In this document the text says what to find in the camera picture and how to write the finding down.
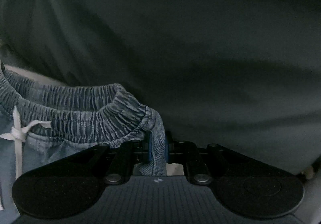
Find white patterned bed sheet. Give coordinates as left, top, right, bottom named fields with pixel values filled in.
left=2, top=64, right=67, bottom=87

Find dark green sweatshirt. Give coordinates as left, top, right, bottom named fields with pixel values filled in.
left=1, top=0, right=320, bottom=174

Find blue denim drawstring shorts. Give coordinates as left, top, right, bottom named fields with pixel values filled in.
left=1, top=68, right=167, bottom=223

